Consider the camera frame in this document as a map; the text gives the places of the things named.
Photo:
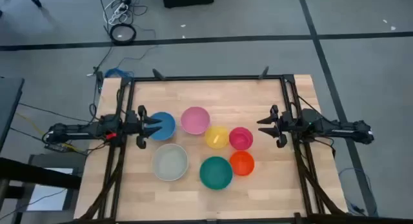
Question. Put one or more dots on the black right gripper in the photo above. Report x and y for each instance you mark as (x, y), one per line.
(285, 125)

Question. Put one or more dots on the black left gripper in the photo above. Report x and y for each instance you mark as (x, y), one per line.
(132, 125)

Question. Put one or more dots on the large blue bowl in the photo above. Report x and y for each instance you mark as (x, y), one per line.
(167, 125)

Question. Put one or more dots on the large pink bowl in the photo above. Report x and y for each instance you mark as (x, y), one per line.
(195, 120)

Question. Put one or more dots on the small yellow bowl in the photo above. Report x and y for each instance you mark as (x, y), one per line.
(217, 138)

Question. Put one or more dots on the large green bowl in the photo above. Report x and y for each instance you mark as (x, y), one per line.
(216, 173)

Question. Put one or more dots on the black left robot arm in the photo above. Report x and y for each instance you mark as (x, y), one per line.
(80, 130)

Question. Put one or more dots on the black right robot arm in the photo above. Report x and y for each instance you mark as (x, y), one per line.
(338, 130)

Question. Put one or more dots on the small magenta bowl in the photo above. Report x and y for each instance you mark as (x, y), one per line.
(241, 138)

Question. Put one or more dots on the large white bowl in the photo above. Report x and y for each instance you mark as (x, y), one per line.
(170, 162)

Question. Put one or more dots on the small orange bowl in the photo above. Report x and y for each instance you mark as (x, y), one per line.
(242, 163)

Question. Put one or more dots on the black electronics hub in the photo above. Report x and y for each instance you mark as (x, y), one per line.
(58, 148)

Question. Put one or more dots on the white power strip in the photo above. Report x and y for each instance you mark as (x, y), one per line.
(116, 10)

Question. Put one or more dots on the black bench bar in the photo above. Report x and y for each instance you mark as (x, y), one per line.
(38, 174)

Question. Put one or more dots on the white panel black rim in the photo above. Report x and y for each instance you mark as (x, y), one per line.
(48, 195)

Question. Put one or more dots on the grey desk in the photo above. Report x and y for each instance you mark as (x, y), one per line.
(9, 104)

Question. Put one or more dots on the black aluminium table frame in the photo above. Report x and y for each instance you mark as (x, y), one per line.
(209, 77)

